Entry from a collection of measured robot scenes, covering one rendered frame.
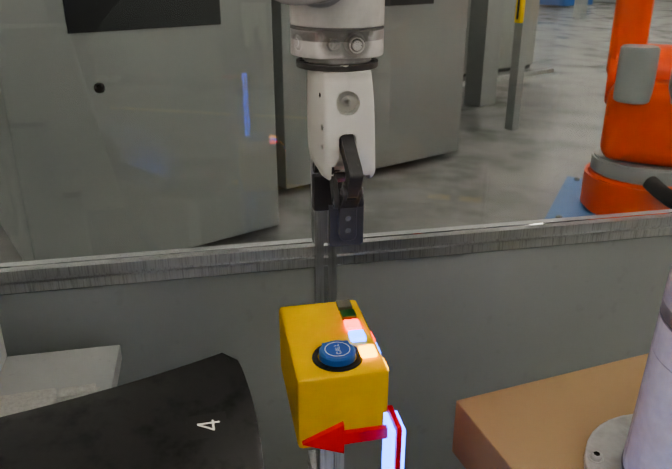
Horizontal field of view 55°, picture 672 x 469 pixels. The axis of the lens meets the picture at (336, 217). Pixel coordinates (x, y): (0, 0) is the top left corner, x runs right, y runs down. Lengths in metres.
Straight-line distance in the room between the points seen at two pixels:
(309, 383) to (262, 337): 0.55
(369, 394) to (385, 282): 0.53
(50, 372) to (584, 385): 0.80
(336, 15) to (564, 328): 1.02
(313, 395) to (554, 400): 0.29
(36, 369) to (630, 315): 1.15
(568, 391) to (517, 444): 0.12
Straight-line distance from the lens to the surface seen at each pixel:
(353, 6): 0.56
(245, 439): 0.47
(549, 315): 1.41
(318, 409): 0.72
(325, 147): 0.58
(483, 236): 1.25
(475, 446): 0.78
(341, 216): 0.59
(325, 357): 0.71
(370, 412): 0.74
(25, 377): 1.17
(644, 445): 0.70
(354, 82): 0.57
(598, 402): 0.84
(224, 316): 1.21
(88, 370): 1.15
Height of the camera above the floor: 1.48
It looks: 22 degrees down
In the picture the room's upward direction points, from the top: straight up
